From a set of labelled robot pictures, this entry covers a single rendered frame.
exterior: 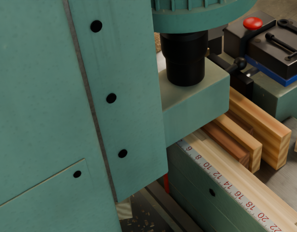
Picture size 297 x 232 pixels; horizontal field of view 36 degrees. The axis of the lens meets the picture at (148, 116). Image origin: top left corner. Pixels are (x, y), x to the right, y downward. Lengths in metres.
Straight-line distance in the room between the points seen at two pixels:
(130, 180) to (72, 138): 0.17
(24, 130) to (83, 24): 0.10
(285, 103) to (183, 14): 0.32
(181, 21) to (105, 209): 0.21
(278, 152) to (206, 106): 0.12
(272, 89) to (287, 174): 0.13
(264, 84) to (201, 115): 0.14
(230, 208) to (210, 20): 0.25
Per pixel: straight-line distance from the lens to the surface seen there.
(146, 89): 0.47
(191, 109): 0.60
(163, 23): 0.46
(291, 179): 0.67
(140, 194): 0.78
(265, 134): 0.65
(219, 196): 0.61
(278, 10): 2.71
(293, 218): 0.59
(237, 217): 0.60
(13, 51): 0.33
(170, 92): 0.59
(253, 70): 0.74
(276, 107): 0.71
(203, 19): 0.46
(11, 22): 0.32
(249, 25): 0.73
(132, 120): 0.48
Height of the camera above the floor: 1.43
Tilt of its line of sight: 44 degrees down
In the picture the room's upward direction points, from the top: 8 degrees counter-clockwise
